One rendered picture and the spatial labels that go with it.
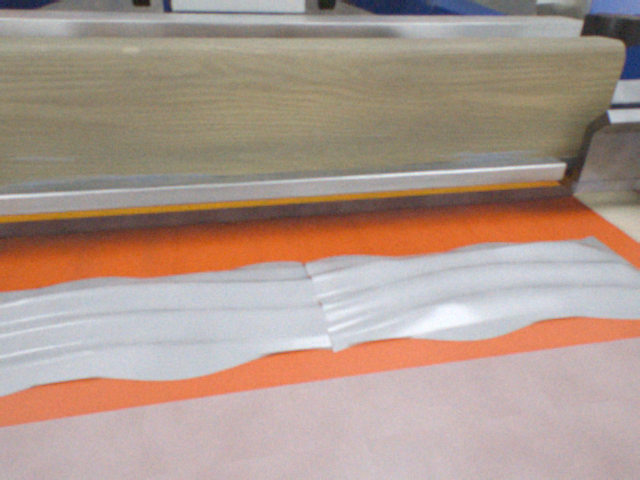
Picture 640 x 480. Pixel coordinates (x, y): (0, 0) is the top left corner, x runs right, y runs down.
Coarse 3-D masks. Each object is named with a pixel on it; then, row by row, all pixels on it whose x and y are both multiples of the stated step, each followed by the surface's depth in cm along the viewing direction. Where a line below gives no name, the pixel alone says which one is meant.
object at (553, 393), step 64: (320, 256) 29; (576, 320) 24; (384, 384) 20; (448, 384) 21; (512, 384) 21; (576, 384) 21; (384, 448) 18; (448, 448) 18; (512, 448) 18; (576, 448) 18
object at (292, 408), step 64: (0, 256) 27; (64, 256) 28; (128, 256) 28; (192, 256) 28; (256, 256) 28; (64, 384) 20; (128, 384) 20; (192, 384) 20; (256, 384) 20; (320, 384) 20; (0, 448) 17; (64, 448) 17; (128, 448) 18; (192, 448) 18; (256, 448) 18; (320, 448) 18
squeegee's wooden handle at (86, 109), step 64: (0, 64) 23; (64, 64) 24; (128, 64) 24; (192, 64) 25; (256, 64) 25; (320, 64) 26; (384, 64) 27; (448, 64) 27; (512, 64) 28; (576, 64) 29; (0, 128) 24; (64, 128) 25; (128, 128) 25; (192, 128) 26; (256, 128) 27; (320, 128) 28; (384, 128) 28; (448, 128) 29; (512, 128) 30; (576, 128) 31
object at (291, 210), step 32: (480, 192) 33; (512, 192) 34; (544, 192) 34; (0, 224) 27; (32, 224) 28; (64, 224) 28; (96, 224) 28; (128, 224) 29; (160, 224) 29; (192, 224) 30
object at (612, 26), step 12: (600, 12) 43; (588, 24) 41; (600, 24) 40; (612, 24) 40; (624, 24) 40; (636, 24) 39; (588, 36) 42; (600, 36) 40; (612, 36) 40; (624, 36) 40; (636, 36) 41
